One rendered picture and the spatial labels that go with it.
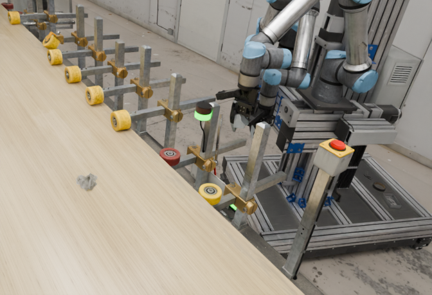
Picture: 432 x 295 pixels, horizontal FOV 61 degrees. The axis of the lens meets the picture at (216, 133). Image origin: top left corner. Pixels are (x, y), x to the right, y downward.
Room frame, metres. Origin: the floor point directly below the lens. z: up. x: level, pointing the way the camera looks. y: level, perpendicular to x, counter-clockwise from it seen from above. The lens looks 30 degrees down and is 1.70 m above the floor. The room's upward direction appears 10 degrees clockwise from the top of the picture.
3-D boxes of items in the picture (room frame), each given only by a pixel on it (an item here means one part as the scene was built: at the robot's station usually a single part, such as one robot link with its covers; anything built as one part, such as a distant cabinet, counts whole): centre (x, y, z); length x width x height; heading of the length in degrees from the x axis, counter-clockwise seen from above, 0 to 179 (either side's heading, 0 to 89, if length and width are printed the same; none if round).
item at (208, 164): (1.25, 0.04, 0.85); 0.14 x 0.06 x 0.05; 45
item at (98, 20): (1.95, 0.73, 0.92); 0.04 x 0.04 x 0.48; 45
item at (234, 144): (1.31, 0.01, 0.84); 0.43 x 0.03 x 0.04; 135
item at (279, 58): (1.35, -0.16, 1.29); 0.11 x 0.11 x 0.08; 31
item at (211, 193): (0.99, -0.02, 0.85); 0.08 x 0.08 x 0.11
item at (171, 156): (1.16, 0.16, 0.85); 0.08 x 0.08 x 0.11
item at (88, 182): (0.92, 0.39, 0.91); 0.09 x 0.07 x 0.02; 21
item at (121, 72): (1.79, 0.57, 0.95); 0.14 x 0.06 x 0.05; 45
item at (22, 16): (2.52, 1.27, 0.95); 0.50 x 0.04 x 0.04; 135
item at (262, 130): (1.06, -0.15, 0.92); 0.04 x 0.04 x 0.48; 45
